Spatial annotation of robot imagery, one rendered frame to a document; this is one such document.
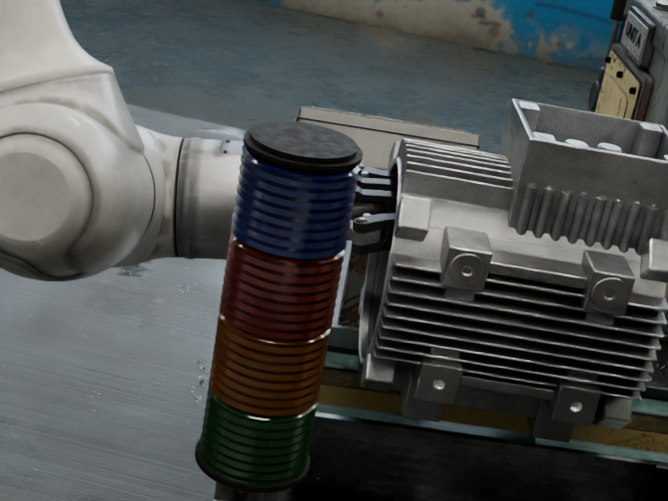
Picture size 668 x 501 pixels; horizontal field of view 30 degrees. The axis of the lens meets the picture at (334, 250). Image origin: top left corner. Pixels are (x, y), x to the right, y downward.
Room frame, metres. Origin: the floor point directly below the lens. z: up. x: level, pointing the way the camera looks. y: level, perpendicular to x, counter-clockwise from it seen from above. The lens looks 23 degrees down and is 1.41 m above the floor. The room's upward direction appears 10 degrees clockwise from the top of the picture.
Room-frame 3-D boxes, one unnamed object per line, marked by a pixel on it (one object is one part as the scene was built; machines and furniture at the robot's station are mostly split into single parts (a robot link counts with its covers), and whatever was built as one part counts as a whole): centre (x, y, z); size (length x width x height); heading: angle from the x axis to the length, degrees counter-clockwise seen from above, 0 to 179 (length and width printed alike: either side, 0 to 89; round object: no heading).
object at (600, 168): (0.88, -0.18, 1.13); 0.12 x 0.11 x 0.07; 94
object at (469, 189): (0.88, -0.13, 1.04); 0.20 x 0.19 x 0.19; 94
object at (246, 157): (0.59, 0.02, 1.19); 0.06 x 0.06 x 0.04
